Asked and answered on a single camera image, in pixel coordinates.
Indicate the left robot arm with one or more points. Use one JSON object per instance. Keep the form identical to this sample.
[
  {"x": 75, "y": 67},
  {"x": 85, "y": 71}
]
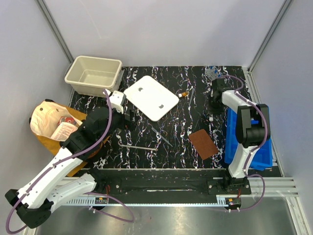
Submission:
[{"x": 35, "y": 202}]

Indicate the white plastic lid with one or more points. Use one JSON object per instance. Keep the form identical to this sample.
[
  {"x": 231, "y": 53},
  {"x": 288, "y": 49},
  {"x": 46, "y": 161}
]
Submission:
[{"x": 151, "y": 98}]

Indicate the clear glass rod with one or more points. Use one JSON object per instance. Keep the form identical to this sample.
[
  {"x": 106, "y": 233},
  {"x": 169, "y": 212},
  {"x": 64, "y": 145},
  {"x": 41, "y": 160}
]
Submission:
[{"x": 191, "y": 95}]

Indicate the orange capped vial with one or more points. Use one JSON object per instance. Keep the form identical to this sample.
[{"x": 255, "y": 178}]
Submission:
[{"x": 184, "y": 94}]

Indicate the clear test tube rack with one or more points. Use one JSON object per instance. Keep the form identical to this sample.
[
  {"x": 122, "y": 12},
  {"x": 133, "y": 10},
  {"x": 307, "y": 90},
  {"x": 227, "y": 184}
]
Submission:
[{"x": 209, "y": 72}]

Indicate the blue compartment tray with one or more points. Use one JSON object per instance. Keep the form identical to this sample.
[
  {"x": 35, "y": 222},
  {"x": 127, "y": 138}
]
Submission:
[{"x": 263, "y": 157}]

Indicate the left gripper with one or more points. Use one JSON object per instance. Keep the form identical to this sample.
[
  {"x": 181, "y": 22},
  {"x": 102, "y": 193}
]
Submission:
[{"x": 131, "y": 123}]

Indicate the thermometer with red tip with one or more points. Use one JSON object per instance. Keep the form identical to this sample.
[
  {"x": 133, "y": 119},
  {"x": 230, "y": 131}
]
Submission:
[{"x": 138, "y": 147}]

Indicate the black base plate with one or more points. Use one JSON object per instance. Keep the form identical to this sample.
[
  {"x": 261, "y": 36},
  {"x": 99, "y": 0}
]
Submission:
[{"x": 171, "y": 182}]

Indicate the cloth bag with items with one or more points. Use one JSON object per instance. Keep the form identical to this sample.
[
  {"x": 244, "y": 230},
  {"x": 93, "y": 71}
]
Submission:
[{"x": 53, "y": 123}]

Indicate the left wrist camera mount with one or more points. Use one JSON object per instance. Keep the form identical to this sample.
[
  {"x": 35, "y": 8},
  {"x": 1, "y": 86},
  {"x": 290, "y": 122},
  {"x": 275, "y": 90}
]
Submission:
[{"x": 117, "y": 100}]

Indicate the beige plastic bin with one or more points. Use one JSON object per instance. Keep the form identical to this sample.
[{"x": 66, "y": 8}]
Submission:
[{"x": 91, "y": 75}]

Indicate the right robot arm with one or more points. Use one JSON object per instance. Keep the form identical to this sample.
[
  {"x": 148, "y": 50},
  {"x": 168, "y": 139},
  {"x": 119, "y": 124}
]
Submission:
[{"x": 252, "y": 132}]

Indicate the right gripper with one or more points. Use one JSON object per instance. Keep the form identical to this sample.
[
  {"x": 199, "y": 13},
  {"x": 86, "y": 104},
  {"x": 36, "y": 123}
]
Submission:
[{"x": 217, "y": 110}]

